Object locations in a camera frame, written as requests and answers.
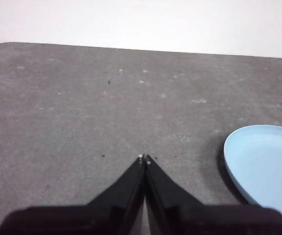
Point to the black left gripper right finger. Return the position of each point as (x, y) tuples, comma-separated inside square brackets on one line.
[(170, 203)]

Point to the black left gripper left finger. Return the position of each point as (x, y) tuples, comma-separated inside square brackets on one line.
[(116, 203)]

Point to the light blue round plate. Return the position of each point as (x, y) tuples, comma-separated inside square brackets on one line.
[(265, 166)]

